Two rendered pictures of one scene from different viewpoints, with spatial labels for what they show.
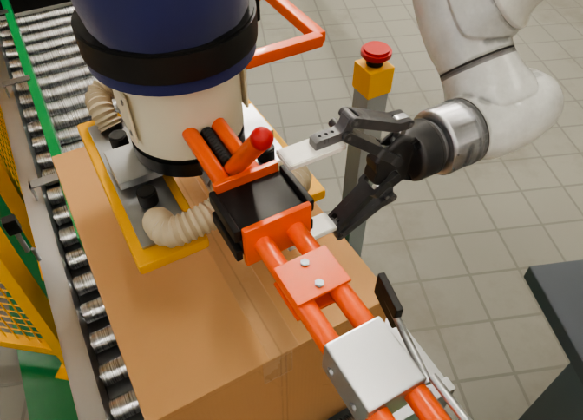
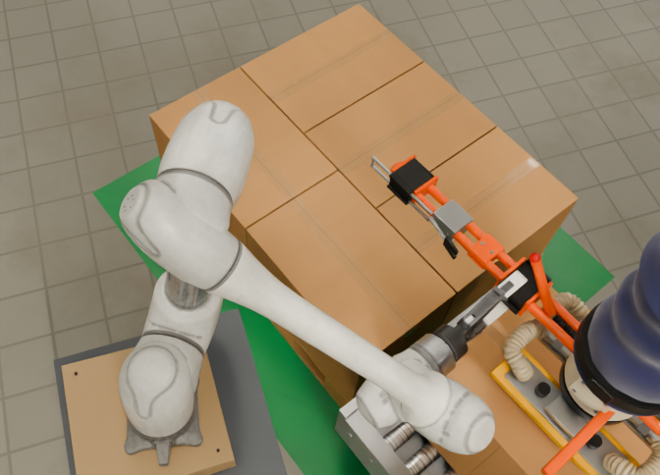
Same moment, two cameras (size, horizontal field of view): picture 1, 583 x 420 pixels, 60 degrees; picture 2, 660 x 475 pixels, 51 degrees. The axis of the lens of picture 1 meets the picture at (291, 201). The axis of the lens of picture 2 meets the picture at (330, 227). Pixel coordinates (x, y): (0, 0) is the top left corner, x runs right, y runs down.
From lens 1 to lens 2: 1.42 m
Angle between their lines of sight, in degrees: 73
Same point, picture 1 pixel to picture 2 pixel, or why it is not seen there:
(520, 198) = not seen: outside the picture
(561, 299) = (270, 455)
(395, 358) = (446, 217)
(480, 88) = (422, 365)
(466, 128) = (426, 341)
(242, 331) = (506, 322)
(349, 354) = (463, 216)
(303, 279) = (489, 244)
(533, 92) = not seen: hidden behind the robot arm
